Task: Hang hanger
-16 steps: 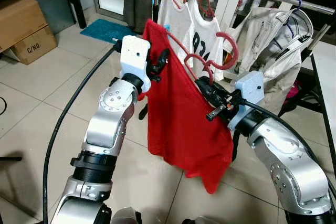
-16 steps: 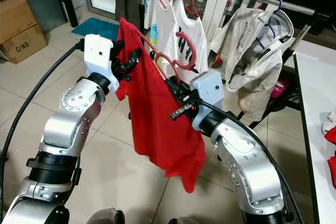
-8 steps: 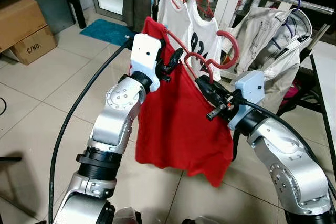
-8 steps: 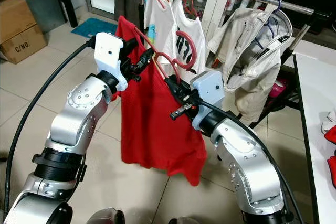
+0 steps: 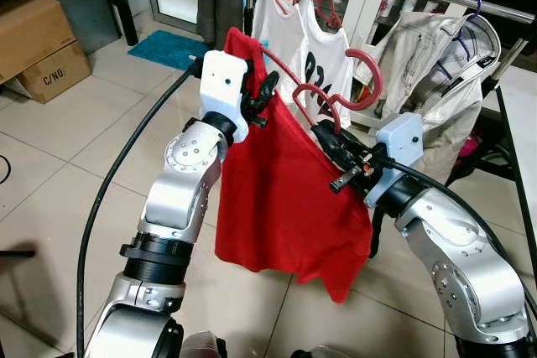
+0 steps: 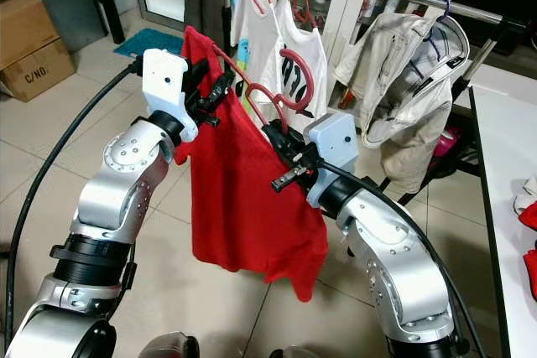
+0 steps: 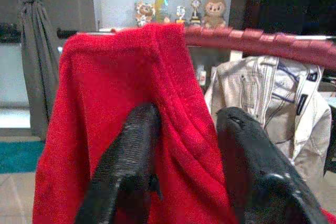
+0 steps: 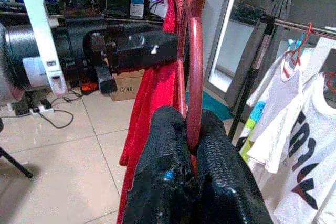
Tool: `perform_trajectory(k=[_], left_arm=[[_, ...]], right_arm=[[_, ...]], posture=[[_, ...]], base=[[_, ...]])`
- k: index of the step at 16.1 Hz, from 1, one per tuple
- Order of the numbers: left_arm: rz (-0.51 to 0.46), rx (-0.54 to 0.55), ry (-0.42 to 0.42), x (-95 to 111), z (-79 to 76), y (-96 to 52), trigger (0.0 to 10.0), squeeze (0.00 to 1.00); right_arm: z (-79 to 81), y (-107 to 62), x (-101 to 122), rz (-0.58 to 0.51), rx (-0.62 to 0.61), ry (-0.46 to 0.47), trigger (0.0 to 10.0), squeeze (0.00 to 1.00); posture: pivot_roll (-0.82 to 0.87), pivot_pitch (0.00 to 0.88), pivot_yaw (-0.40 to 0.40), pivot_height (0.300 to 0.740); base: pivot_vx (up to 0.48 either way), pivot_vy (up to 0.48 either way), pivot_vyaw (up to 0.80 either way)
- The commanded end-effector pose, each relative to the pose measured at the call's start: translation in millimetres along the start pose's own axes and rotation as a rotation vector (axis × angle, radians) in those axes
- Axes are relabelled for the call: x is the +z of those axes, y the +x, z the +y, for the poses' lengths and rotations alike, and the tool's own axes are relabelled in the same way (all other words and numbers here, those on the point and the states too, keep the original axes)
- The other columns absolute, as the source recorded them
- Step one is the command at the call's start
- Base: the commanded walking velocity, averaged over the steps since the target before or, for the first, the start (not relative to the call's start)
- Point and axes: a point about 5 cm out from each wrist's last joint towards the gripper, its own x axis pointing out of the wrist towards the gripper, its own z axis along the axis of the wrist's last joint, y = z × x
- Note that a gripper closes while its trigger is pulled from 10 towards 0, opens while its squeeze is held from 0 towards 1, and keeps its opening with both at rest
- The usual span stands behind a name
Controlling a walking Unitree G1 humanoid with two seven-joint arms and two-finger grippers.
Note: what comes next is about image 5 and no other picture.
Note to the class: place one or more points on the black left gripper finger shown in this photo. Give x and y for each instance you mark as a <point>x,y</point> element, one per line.
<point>267,78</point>
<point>260,113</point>

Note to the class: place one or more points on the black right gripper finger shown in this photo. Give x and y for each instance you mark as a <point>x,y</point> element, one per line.
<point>334,133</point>
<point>325,143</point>

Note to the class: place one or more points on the red t-shirt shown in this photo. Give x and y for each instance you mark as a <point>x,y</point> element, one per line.
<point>277,199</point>

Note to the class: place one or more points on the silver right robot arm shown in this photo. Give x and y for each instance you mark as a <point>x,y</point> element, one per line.
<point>466,274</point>

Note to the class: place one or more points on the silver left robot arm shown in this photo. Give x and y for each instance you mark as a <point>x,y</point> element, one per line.
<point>176,207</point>

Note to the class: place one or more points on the purple clothes hanger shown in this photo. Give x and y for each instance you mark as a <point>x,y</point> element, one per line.
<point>477,6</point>

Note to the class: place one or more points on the white t-shirt black print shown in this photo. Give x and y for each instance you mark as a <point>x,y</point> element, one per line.
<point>323,39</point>

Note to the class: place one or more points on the teal floor mat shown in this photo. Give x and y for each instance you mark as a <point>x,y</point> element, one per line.
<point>168,48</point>

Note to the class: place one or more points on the pink cloth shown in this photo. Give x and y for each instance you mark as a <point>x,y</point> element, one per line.
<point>470,147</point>

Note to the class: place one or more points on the beige jacket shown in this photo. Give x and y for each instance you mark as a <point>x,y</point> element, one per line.
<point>419,48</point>

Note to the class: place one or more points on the cardboard box black lettering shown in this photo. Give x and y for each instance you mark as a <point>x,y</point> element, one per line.
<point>54,77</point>

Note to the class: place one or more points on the large plain cardboard box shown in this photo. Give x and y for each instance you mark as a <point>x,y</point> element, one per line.
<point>33,31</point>

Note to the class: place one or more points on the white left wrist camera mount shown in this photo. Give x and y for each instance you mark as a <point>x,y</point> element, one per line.
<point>222,90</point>

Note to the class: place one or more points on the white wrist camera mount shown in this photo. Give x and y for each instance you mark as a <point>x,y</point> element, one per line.
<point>403,142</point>
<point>222,90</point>

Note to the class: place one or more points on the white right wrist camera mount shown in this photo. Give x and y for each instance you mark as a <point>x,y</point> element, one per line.
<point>403,142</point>

